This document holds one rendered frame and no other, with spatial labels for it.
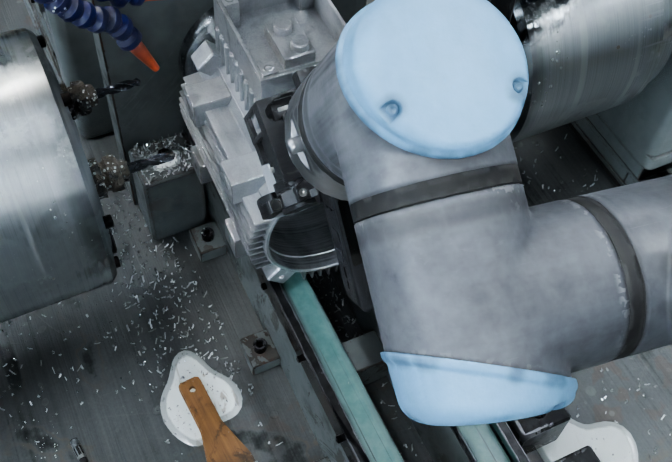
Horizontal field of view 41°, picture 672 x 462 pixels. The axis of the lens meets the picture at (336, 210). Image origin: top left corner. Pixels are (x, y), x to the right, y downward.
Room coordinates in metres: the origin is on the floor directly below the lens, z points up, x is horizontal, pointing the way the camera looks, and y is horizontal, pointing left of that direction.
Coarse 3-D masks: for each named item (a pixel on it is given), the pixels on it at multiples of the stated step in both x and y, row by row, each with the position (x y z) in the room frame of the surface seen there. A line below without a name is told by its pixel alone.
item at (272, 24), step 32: (224, 0) 0.64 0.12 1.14; (256, 0) 0.67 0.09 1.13; (288, 0) 0.68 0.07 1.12; (320, 0) 0.67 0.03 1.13; (224, 32) 0.62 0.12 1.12; (256, 32) 0.64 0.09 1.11; (288, 32) 0.62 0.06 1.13; (320, 32) 0.64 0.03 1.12; (224, 64) 0.63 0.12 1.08; (256, 64) 0.59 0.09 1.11; (288, 64) 0.59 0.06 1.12; (256, 96) 0.55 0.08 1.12; (256, 128) 0.55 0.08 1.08
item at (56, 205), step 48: (0, 48) 0.54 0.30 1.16; (0, 96) 0.48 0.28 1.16; (48, 96) 0.49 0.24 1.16; (96, 96) 0.58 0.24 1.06; (0, 144) 0.44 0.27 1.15; (48, 144) 0.45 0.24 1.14; (0, 192) 0.41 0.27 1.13; (48, 192) 0.42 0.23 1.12; (96, 192) 0.45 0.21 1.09; (0, 240) 0.39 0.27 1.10; (48, 240) 0.40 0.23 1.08; (96, 240) 0.41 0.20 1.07; (0, 288) 0.37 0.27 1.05; (48, 288) 0.39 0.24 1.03; (96, 288) 0.42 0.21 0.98
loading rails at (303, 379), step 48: (192, 144) 0.67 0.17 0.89; (192, 240) 0.59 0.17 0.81; (288, 288) 0.48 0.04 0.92; (288, 336) 0.43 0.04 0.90; (336, 336) 0.43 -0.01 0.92; (336, 384) 0.38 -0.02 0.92; (336, 432) 0.33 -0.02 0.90; (384, 432) 0.33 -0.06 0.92; (432, 432) 0.37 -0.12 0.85; (480, 432) 0.34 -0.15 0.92
